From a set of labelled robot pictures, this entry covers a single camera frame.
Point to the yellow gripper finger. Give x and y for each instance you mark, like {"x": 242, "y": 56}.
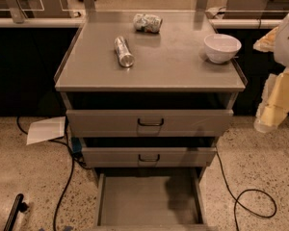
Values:
{"x": 274, "y": 107}
{"x": 267, "y": 42}

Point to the silver redbull can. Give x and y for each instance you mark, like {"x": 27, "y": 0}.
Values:
{"x": 125, "y": 57}

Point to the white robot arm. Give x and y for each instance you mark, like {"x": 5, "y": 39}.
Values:
{"x": 281, "y": 52}

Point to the crushed white green can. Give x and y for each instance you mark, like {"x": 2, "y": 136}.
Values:
{"x": 147, "y": 23}

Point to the grey top drawer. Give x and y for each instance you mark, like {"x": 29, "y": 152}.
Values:
{"x": 148, "y": 123}

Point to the grey drawer cabinet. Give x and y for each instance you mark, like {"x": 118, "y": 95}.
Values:
{"x": 170, "y": 72}

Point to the grey middle drawer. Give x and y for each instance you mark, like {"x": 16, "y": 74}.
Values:
{"x": 148, "y": 156}

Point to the white bowl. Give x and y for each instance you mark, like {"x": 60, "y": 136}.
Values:
{"x": 221, "y": 48}

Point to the blue power adapter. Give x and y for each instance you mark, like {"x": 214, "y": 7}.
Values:
{"x": 76, "y": 145}

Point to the white paper sheet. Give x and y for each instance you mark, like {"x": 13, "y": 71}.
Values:
{"x": 46, "y": 129}

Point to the black bar tool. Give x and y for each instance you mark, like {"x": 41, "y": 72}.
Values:
{"x": 19, "y": 206}

